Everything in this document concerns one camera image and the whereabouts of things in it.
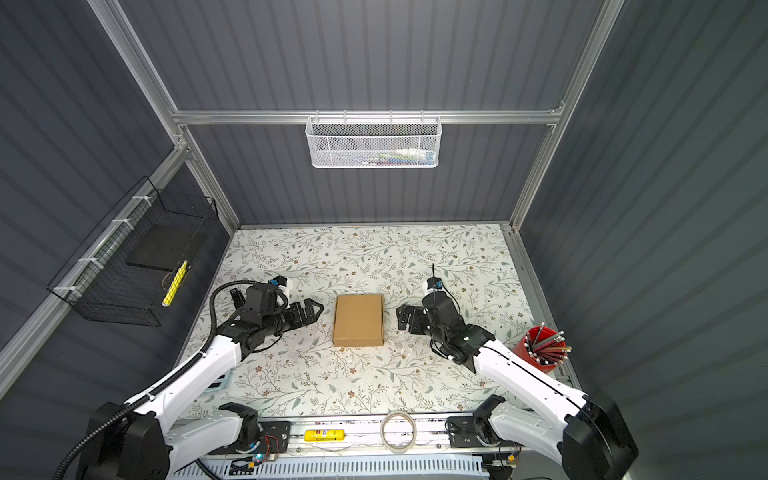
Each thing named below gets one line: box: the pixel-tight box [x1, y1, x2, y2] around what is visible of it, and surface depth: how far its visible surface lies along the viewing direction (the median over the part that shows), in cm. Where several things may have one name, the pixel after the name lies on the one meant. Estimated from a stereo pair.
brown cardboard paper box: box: [332, 295, 385, 347], surface depth 91 cm
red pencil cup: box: [513, 322, 572, 374], surface depth 77 cm
